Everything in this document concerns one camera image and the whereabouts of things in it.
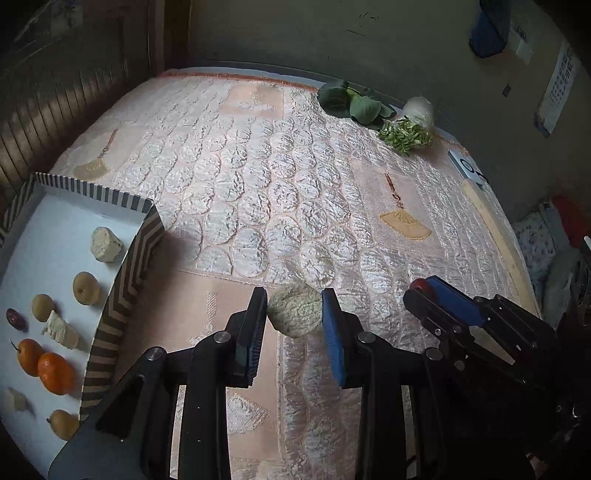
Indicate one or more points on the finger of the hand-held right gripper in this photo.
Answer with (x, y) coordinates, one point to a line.
(427, 314)
(457, 300)

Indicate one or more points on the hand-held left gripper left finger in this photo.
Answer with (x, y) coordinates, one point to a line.
(255, 355)

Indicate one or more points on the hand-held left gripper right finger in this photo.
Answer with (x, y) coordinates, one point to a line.
(333, 350)

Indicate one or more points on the greenish pale fruit chunk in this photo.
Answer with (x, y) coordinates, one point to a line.
(295, 314)

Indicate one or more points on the pale cut fruit chunk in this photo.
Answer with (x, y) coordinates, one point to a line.
(61, 331)
(106, 244)

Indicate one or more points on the round tan fruit with stem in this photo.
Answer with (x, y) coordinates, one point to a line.
(63, 424)

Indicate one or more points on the large orange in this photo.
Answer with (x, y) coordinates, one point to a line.
(27, 357)

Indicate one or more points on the white tray with striped rim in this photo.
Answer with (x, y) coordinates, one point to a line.
(60, 217)

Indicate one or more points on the small dark red fruit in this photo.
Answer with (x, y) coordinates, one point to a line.
(15, 319)

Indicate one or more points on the small pale fruit piece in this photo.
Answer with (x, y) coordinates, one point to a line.
(16, 400)

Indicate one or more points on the floral cloth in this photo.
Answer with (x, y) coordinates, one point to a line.
(538, 244)

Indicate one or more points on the grey cloth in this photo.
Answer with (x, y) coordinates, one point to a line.
(561, 281)

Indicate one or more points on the white card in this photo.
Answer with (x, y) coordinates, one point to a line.
(465, 167)

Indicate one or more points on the red cloth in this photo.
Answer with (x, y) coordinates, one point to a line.
(571, 217)

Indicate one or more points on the pink quilted mattress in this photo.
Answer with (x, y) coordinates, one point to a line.
(277, 184)

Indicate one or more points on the bunch of chopped greens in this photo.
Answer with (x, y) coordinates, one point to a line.
(406, 134)

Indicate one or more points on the white radish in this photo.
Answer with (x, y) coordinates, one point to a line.
(419, 110)

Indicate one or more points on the small orange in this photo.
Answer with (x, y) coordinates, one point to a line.
(56, 374)

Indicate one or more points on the dark green leafy vegetable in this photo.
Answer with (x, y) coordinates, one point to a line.
(358, 105)

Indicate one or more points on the white paper note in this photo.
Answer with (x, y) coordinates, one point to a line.
(524, 46)

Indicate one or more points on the blue bag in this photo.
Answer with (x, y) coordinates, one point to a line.
(487, 32)

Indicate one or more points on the corrugated metal door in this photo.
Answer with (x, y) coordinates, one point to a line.
(69, 69)

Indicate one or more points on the wall calendar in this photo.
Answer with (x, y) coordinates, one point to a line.
(559, 87)

